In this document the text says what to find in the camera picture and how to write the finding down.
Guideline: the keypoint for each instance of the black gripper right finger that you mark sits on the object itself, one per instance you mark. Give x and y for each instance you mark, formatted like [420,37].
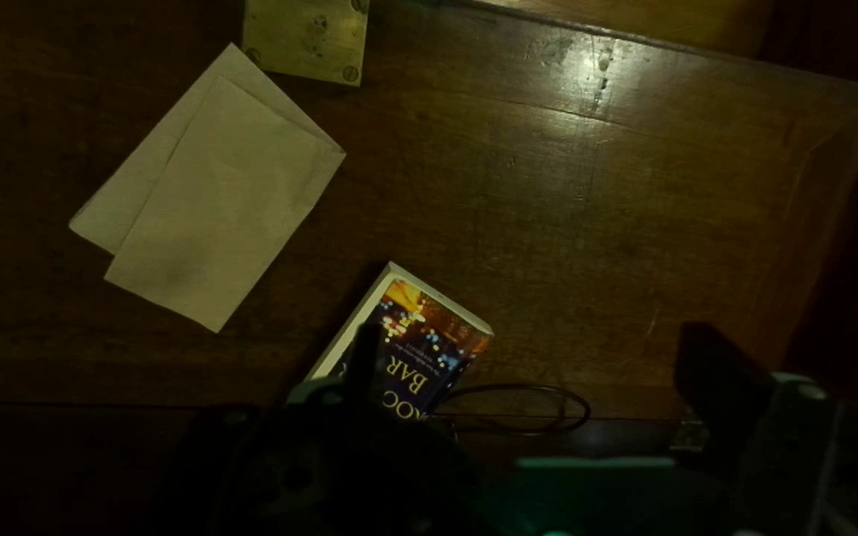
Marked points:
[720,383]

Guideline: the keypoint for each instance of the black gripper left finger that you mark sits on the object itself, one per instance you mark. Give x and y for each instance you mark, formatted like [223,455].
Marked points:
[370,357]

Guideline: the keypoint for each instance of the dark wooden secretary desk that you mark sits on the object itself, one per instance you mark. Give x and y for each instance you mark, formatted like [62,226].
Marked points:
[566,226]

